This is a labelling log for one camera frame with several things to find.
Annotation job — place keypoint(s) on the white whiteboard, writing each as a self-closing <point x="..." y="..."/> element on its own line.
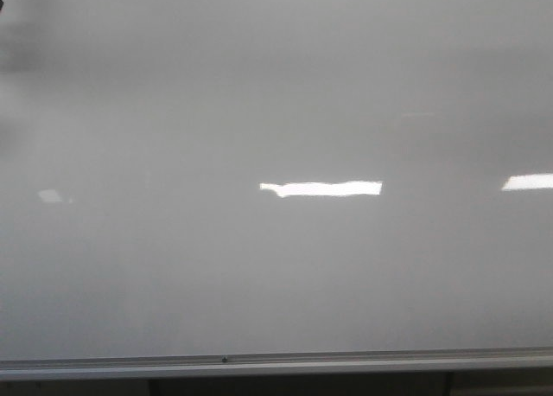
<point x="194" y="177"/>

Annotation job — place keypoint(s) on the aluminium whiteboard marker tray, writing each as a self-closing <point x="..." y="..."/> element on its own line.
<point x="161" y="367"/>

